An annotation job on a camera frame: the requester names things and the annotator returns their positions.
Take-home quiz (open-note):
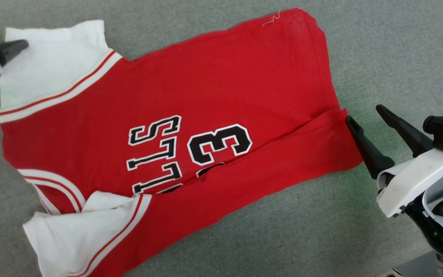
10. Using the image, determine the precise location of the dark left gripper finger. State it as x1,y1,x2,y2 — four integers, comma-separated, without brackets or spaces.
0,39,29,66

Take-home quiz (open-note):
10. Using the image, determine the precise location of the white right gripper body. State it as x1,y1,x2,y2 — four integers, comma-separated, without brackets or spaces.
376,148,443,218

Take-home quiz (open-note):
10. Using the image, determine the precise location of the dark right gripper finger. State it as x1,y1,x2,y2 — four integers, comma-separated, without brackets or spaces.
375,104,434,159
345,115,395,180

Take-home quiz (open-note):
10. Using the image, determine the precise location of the red basketball jersey number 23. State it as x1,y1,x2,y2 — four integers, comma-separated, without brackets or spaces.
0,8,363,277

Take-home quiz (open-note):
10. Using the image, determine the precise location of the grey fabric sofa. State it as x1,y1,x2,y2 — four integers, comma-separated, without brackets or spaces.
0,0,443,277

